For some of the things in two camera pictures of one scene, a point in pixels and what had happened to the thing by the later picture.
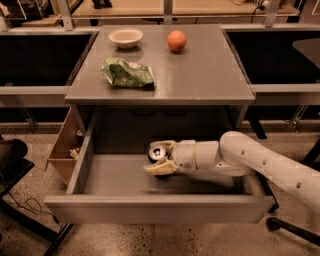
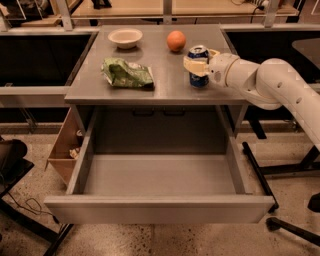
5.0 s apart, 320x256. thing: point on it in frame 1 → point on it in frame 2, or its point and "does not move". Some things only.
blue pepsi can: [156, 153] → [200, 51]
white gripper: [184, 155] → [218, 69]
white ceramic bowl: [126, 38] does not move
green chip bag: [122, 73] does not move
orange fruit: [176, 40] does not move
